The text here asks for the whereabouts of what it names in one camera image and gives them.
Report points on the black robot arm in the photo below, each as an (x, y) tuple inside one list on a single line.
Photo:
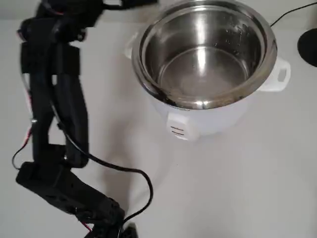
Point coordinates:
[(69, 99)]

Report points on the white rice cooker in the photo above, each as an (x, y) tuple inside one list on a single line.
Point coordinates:
[(223, 116)]

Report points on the stainless steel inner pot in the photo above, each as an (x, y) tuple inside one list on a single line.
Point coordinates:
[(198, 64)]

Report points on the black round base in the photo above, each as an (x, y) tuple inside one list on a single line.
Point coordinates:
[(309, 48)]

